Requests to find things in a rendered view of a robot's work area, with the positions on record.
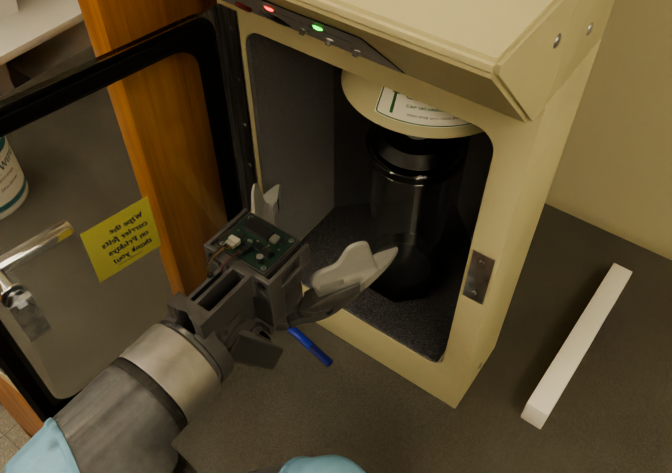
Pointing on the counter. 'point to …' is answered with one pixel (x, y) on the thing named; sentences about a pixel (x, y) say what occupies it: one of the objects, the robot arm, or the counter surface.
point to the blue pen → (310, 346)
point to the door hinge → (222, 21)
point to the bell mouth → (402, 111)
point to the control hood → (439, 22)
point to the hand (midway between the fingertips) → (335, 221)
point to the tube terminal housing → (518, 152)
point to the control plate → (288, 17)
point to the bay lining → (327, 140)
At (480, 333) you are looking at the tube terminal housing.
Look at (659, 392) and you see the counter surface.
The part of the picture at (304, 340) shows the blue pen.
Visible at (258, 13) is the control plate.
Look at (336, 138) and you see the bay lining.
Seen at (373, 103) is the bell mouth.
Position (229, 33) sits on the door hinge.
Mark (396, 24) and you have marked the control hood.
